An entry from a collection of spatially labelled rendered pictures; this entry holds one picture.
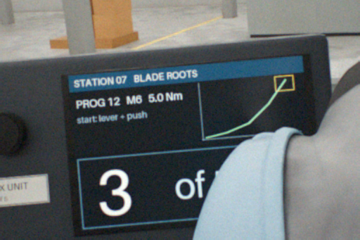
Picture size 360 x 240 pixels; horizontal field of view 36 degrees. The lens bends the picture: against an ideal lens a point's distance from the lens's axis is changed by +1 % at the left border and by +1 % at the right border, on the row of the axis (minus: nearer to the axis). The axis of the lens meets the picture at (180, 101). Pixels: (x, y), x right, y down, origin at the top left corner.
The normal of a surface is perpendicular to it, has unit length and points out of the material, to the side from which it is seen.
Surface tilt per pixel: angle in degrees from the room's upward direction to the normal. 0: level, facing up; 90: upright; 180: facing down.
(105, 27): 90
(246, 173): 20
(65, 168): 75
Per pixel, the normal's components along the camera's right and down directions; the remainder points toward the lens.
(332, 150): -0.44, -0.85
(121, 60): -0.01, 0.00
